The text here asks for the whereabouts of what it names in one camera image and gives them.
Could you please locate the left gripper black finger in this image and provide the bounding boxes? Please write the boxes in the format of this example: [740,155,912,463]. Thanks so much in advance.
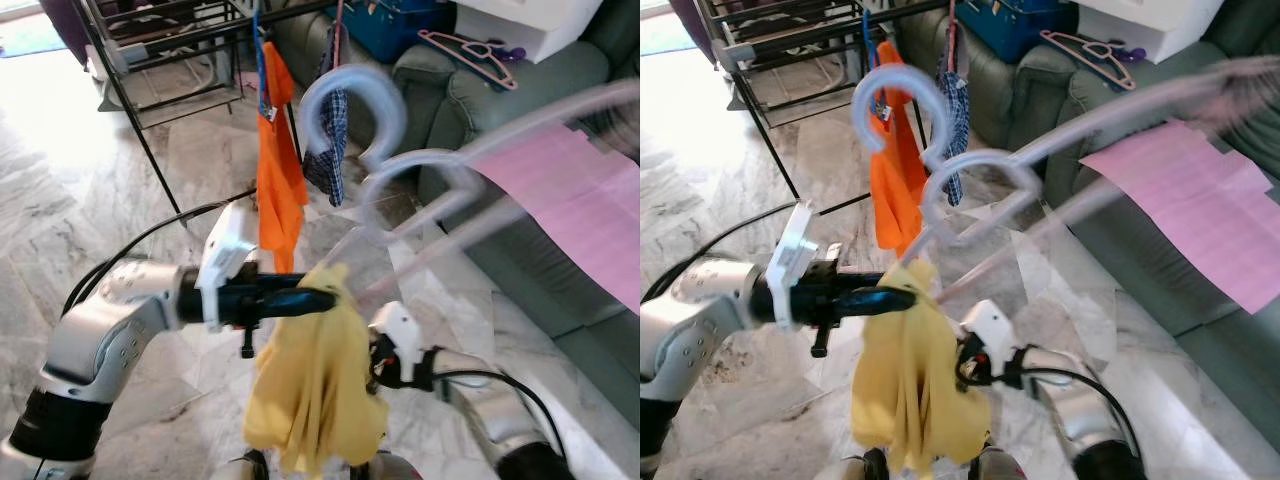
[262,286,339,320]
[852,285,919,318]

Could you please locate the yellow garment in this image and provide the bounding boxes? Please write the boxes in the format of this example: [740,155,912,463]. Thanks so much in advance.
[243,262,391,479]
[850,258,991,476]

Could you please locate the pink plastic hanger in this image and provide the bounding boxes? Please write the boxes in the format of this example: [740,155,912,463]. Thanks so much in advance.
[418,28,521,91]
[850,62,1280,306]
[1040,28,1141,91]
[298,65,641,311]

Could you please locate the orange shirt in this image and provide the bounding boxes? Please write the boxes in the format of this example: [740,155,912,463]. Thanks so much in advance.
[255,40,309,276]
[868,40,931,259]

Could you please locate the blue plaid shirt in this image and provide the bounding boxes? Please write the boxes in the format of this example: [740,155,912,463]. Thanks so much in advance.
[935,25,974,208]
[303,25,351,208]

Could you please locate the left robot leg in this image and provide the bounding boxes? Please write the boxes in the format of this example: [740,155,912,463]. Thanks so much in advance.
[840,450,886,480]
[215,450,269,480]

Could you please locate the dark green leather sofa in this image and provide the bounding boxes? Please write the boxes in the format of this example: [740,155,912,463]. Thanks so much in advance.
[420,150,641,426]
[1040,150,1280,431]

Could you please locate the black metal drying rack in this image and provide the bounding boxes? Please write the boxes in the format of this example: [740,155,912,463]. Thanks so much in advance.
[695,0,961,201]
[75,0,341,216]

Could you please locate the pink sofa cover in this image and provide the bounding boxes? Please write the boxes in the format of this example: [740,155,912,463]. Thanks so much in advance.
[470,125,641,311]
[1080,120,1280,316]

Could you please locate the dark green leather armchair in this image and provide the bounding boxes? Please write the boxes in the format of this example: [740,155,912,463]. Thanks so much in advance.
[270,0,641,201]
[895,0,1280,201]

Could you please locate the blue floor mat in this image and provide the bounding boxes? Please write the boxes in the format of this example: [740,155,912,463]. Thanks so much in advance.
[0,15,71,56]
[640,12,683,56]

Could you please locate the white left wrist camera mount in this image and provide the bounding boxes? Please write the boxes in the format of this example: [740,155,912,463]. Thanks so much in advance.
[195,200,259,331]
[765,200,816,331]

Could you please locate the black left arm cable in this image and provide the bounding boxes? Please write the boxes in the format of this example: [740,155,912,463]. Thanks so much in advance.
[65,190,257,311]
[645,200,801,301]

